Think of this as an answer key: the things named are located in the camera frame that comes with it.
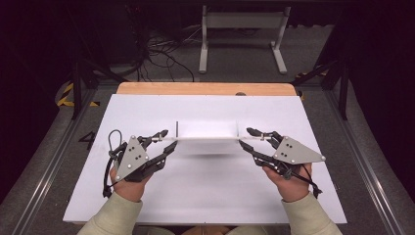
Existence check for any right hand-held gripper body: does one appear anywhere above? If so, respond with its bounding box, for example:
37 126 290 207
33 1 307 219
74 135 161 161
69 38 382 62
259 131 327 181

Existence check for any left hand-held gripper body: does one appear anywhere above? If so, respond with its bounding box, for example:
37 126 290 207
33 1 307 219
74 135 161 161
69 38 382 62
109 134 167 184

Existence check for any clear acrylic frame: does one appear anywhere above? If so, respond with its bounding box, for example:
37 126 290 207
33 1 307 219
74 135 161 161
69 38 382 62
151 119 274 157

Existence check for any person's left hand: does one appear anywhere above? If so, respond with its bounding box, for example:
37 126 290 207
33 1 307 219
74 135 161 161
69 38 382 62
109 165 155 204

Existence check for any person's right hand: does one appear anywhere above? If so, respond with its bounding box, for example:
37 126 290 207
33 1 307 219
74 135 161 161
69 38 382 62
261 163 313 204

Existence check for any white board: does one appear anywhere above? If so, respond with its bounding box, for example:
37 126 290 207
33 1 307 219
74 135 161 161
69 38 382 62
63 93 347 226

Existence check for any wooden table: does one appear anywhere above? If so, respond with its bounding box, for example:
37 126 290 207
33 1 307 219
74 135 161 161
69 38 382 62
115 81 298 97

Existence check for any black metal stand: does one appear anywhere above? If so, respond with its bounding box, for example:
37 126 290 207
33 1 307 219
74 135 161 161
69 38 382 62
67 6 129 120
292 19 352 121

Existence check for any yellow black hazard tape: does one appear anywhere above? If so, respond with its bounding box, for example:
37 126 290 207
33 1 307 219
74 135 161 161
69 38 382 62
295 66 329 79
57 82 101 108

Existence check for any grey metal stand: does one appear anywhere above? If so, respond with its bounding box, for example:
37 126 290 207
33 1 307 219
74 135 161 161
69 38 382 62
198 4 292 75

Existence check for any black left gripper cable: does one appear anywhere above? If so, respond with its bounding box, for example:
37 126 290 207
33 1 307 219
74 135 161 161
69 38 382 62
102 128 129 200

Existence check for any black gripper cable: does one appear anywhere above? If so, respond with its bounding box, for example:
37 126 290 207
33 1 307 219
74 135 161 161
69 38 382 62
286 164 324 200
102 128 129 200

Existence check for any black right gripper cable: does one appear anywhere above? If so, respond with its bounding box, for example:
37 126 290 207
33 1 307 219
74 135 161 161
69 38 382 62
286 164 324 200

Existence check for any aluminium floor rail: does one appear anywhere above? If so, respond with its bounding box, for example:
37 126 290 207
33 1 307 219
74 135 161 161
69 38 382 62
326 89 408 235
11 87 99 235

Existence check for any bundle of black floor cables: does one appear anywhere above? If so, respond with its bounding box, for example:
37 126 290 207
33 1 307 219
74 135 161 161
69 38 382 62
123 3 197 83

